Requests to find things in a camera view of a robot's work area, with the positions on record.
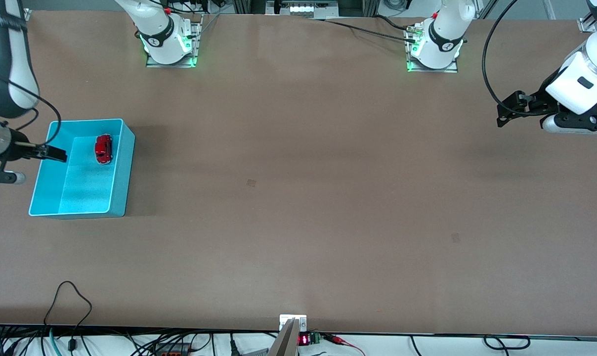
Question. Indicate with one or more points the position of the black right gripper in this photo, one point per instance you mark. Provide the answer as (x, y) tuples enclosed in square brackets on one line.
[(18, 150)]

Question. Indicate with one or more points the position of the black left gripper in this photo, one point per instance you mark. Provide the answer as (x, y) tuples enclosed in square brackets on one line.
[(539, 99)]

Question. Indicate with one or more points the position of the red beetle toy car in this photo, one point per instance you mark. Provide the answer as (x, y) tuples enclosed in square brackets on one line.
[(103, 148)]

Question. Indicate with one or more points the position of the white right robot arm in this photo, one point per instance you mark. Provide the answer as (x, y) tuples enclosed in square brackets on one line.
[(167, 53)]

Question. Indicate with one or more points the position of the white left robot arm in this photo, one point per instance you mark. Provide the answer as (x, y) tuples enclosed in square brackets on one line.
[(439, 58)]

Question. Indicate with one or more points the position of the blue plastic box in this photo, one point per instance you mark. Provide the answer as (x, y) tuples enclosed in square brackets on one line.
[(81, 193)]

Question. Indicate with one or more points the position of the lit equipment box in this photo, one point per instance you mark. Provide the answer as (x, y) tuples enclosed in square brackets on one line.
[(303, 8)]

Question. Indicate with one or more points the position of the black power strip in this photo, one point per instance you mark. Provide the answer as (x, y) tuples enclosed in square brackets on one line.
[(172, 350)]

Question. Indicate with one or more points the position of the red digit display module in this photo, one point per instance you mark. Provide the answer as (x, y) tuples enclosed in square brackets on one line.
[(304, 339)]

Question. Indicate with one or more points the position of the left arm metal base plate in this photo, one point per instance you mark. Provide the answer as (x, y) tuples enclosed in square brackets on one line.
[(451, 67)]

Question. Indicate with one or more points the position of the aluminium corner bracket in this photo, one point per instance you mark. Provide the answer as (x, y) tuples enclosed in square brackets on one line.
[(27, 15), (587, 24)]

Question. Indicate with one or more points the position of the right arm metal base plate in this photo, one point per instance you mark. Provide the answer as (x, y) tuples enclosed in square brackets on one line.
[(195, 39)]

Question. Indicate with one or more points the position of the white metal table bracket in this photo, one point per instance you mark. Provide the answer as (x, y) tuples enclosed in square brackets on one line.
[(284, 320)]

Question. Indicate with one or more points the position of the grey metal camera beam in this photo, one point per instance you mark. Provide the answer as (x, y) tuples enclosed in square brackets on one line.
[(284, 343)]

